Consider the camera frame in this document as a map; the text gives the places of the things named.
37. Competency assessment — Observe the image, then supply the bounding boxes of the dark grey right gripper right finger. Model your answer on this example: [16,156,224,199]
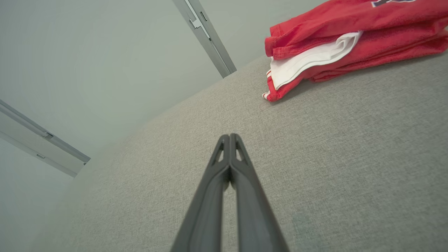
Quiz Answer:
[229,133,290,252]

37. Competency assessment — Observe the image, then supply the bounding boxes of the red jersey with white sleeves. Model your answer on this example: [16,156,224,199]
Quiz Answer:
[262,0,448,103]

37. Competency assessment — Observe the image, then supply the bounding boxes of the red shorts with Bulls print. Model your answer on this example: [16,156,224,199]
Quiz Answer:
[308,28,448,83]

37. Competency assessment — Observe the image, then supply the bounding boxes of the grey partition joint post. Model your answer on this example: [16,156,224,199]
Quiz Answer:
[171,0,237,78]
[0,99,91,178]

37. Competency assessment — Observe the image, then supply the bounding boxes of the grey fabric sofa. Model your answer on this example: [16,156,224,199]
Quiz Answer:
[28,49,448,252]

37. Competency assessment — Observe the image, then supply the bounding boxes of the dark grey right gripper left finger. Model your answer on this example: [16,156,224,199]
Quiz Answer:
[170,134,231,252]

